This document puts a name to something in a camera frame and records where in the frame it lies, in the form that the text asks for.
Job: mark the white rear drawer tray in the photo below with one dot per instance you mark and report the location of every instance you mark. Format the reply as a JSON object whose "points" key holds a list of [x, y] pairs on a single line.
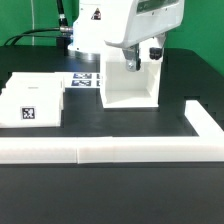
{"points": [[24, 81]]}

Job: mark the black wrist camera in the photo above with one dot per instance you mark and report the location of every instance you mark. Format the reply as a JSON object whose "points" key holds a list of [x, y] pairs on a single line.
{"points": [[155, 53]]}

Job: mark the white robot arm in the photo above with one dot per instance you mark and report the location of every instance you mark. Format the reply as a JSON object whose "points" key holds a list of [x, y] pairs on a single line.
{"points": [[87, 41]]}

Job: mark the white drawer cabinet box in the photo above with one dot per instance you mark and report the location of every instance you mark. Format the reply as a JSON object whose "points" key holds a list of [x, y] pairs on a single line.
{"points": [[120, 88]]}

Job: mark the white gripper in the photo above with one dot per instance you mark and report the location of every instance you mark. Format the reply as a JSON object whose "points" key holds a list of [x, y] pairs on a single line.
{"points": [[129, 22]]}

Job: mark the white marker base plate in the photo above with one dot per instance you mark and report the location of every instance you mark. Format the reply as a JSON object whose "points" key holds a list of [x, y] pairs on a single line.
{"points": [[80, 79]]}

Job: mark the white drawer tray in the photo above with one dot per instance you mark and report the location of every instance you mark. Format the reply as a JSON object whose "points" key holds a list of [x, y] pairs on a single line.
{"points": [[24, 81], [31, 108]]}

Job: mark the white front drawer tray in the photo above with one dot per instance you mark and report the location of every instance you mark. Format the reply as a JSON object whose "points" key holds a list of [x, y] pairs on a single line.
{"points": [[31, 108]]}

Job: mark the white L-shaped fence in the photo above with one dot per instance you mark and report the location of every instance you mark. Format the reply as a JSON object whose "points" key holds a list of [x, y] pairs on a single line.
{"points": [[206, 146]]}

